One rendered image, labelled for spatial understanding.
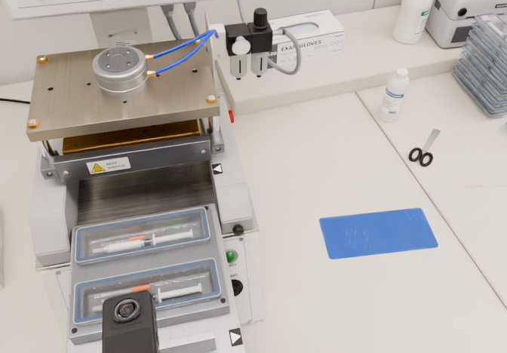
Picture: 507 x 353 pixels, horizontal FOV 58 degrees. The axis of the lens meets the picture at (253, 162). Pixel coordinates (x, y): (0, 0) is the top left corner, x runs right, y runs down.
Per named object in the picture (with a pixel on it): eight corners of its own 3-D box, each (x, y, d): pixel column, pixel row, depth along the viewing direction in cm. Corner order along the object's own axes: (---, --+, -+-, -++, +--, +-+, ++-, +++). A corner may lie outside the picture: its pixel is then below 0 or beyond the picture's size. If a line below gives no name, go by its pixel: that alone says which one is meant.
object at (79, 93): (56, 75, 85) (32, 13, 75) (221, 56, 89) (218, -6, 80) (47, 174, 69) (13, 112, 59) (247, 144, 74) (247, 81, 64)
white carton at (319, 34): (251, 44, 130) (251, 21, 125) (324, 30, 135) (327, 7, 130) (265, 69, 123) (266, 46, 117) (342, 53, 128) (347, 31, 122)
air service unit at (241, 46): (210, 75, 93) (204, 10, 81) (279, 67, 95) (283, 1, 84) (213, 92, 89) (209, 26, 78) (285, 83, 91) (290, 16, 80)
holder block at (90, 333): (78, 235, 68) (73, 225, 66) (210, 213, 71) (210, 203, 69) (74, 345, 58) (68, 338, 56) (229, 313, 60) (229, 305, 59)
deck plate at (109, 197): (55, 82, 99) (53, 78, 98) (214, 62, 104) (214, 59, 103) (36, 272, 69) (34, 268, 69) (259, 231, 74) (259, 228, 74)
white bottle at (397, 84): (383, 107, 120) (397, 62, 109) (400, 115, 118) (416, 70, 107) (374, 117, 118) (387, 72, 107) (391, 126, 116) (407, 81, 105)
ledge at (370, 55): (207, 49, 136) (207, 36, 133) (451, 7, 153) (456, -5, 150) (235, 115, 117) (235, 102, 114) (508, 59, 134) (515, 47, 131)
